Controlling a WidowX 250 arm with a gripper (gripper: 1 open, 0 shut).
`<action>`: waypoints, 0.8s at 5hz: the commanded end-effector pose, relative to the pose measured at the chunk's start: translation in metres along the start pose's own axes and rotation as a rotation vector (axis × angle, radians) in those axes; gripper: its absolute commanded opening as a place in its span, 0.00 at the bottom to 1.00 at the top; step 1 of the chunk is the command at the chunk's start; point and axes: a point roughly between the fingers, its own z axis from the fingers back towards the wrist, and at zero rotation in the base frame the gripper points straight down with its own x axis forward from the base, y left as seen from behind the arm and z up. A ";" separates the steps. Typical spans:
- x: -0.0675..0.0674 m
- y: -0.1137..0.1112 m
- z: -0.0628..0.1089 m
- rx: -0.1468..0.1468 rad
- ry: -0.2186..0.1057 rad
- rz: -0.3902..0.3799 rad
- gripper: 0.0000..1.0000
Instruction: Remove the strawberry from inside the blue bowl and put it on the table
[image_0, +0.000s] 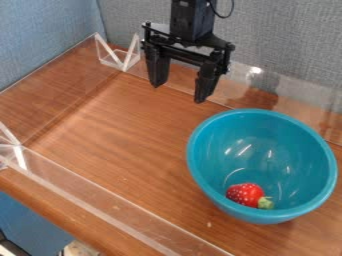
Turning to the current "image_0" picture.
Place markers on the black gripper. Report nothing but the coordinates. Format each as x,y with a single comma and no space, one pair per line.
207,52

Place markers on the red toy strawberry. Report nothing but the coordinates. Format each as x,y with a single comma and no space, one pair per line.
248,194

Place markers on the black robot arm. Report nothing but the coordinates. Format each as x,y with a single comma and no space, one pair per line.
192,17

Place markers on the blue plastic bowl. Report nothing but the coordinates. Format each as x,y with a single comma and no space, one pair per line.
263,147

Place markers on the clear acrylic back barrier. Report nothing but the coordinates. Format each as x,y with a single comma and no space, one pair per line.
247,87

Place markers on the clear acrylic barrier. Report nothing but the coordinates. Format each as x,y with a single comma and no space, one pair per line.
247,87
158,233

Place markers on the clear acrylic front barrier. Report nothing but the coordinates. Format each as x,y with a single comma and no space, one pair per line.
158,233

